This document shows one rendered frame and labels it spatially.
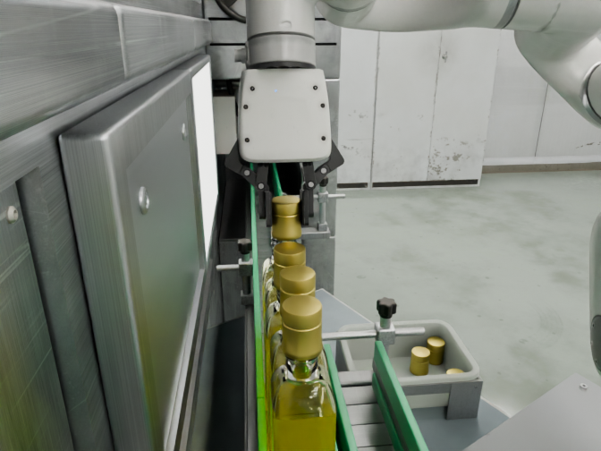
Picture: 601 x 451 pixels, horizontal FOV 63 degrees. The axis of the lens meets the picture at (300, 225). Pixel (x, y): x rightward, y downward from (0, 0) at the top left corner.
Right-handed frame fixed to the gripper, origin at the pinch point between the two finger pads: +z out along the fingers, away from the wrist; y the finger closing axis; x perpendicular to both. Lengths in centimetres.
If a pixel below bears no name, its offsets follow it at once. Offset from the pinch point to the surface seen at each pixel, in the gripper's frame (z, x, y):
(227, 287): 34, 104, -14
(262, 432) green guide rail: 24.2, -5.1, -3.7
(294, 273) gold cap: 5.3, -10.8, 0.0
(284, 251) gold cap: 4.0, -5.9, -0.6
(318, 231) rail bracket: 13, 76, 13
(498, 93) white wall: -68, 411, 232
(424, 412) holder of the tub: 37.7, 21.3, 23.8
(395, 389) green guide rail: 22.8, 0.1, 12.8
